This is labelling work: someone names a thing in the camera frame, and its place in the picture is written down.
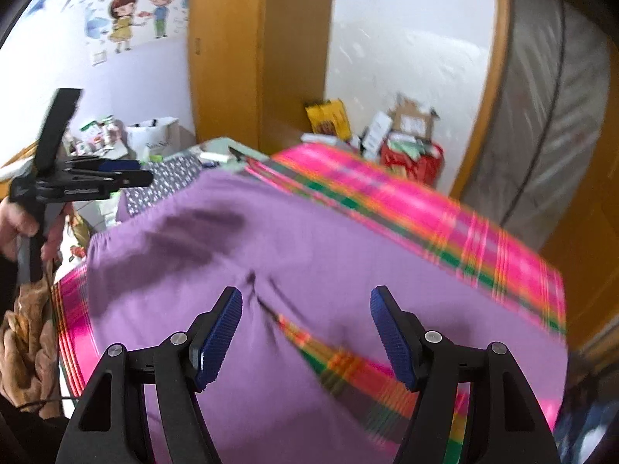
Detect person's left hand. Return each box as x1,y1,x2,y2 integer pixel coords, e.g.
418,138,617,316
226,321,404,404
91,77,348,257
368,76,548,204
0,198,67,264

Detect cluster of small bottles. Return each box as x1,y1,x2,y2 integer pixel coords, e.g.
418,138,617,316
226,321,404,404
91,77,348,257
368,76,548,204
68,115,124,155

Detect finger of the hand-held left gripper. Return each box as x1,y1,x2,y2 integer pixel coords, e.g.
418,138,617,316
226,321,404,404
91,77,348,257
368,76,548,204
68,157,142,174
72,170,154,199

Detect cartoon wall sticker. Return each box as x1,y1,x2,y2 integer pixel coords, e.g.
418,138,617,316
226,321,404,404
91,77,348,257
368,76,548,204
26,0,192,66

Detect red gift box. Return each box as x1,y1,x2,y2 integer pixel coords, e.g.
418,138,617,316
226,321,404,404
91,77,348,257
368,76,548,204
380,138,445,187

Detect pink plaid tablecloth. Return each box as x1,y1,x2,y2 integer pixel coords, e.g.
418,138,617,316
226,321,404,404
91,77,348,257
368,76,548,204
51,145,569,464

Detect purple fleece pants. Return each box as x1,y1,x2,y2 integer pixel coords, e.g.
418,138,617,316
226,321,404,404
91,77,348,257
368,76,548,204
87,171,569,464

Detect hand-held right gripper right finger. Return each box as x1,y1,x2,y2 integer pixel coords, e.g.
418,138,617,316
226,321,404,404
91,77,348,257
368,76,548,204
370,285,562,464

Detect brown cardboard box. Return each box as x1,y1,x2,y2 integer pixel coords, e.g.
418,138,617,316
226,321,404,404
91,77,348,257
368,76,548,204
391,93,441,141

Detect door frame with plastic curtain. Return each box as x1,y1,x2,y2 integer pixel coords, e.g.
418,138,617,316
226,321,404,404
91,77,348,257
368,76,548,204
435,0,619,252

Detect black cable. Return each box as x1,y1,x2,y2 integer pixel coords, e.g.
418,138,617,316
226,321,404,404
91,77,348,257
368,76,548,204
14,391,79,413

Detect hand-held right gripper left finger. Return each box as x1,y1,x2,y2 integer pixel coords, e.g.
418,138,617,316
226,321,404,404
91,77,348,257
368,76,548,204
55,286,244,464

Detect white shopping bag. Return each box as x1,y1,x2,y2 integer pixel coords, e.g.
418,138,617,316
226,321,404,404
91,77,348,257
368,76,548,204
125,117,180,160

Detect yellow bag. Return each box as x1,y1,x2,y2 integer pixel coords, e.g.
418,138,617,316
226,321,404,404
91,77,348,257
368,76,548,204
304,99,350,138

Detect pale green table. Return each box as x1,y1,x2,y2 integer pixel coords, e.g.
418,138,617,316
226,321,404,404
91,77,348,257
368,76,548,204
193,136,272,175

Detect small white box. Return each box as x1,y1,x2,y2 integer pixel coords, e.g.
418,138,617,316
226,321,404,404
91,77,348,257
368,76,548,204
360,111,392,153

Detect wooden door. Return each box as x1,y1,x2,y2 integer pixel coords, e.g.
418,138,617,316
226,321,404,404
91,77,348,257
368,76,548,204
542,222,619,349

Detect brown plush blanket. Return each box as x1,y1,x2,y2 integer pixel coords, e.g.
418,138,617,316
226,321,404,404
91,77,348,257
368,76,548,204
0,271,61,419

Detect person's left forearm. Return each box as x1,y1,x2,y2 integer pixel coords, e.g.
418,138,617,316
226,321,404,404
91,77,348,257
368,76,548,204
0,250,30,320

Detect wooden wardrobe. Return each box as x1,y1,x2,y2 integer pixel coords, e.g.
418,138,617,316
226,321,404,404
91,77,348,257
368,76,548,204
186,0,337,155

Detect purple patterned cloth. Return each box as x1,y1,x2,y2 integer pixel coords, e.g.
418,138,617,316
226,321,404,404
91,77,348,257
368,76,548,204
116,155,204,218

